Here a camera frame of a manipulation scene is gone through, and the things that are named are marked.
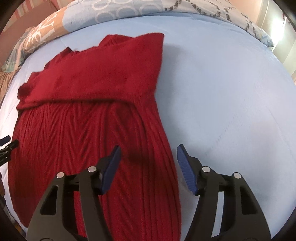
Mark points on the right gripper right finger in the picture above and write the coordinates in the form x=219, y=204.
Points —
x=227, y=208

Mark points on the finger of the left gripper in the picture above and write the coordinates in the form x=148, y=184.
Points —
x=5, y=140
x=5, y=154

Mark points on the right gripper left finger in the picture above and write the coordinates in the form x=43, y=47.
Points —
x=54, y=217

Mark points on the red knit sweater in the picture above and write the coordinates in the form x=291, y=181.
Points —
x=73, y=113

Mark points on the brown ruffled bed cover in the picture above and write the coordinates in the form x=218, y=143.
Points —
x=5, y=80

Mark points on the plaid pillow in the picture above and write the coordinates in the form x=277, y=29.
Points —
x=18, y=54

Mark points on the light blue bed sheet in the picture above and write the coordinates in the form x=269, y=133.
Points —
x=221, y=93

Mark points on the brown wooden headboard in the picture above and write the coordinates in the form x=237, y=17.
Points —
x=28, y=14

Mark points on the blue brown patterned pillow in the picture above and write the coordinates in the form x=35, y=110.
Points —
x=80, y=14

